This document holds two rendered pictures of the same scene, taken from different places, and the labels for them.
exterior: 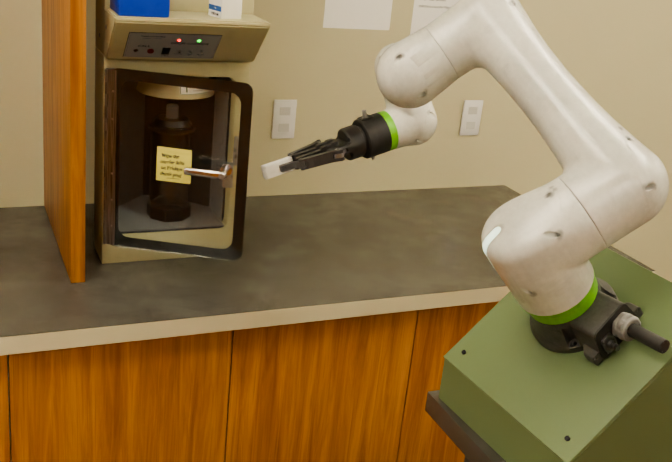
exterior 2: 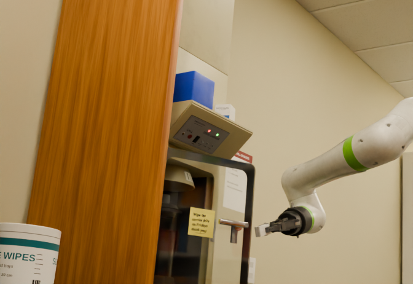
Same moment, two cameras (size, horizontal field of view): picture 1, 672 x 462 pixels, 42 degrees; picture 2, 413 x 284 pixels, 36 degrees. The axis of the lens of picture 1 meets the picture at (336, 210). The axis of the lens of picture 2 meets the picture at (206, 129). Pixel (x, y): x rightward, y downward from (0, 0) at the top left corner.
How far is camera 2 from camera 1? 1.45 m
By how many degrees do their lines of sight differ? 44
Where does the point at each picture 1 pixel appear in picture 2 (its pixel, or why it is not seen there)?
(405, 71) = (396, 131)
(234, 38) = (233, 138)
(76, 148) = (158, 192)
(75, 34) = (167, 106)
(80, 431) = not seen: outside the picture
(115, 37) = (181, 117)
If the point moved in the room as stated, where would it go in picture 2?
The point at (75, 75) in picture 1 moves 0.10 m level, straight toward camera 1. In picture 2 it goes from (163, 136) to (190, 131)
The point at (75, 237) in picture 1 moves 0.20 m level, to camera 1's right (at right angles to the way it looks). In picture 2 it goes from (149, 270) to (219, 278)
